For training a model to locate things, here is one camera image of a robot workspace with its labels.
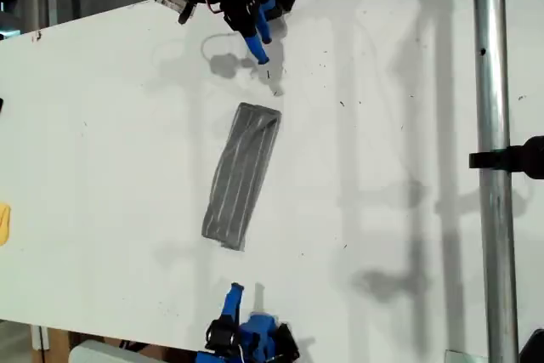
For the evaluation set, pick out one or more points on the grey striped towel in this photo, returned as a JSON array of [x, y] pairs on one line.
[[242, 176]]

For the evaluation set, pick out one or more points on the white box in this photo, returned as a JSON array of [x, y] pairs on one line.
[[98, 354]]

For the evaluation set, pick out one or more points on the wooden board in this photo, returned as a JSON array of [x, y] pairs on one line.
[[57, 344]]

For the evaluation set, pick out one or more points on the yellow object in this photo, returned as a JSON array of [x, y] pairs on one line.
[[4, 222]]

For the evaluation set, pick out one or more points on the black clamp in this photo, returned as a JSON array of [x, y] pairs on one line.
[[523, 157]]

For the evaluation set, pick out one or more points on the black block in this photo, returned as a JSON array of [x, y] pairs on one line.
[[533, 348]]

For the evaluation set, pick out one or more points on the steel post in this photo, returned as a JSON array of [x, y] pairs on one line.
[[493, 82]]

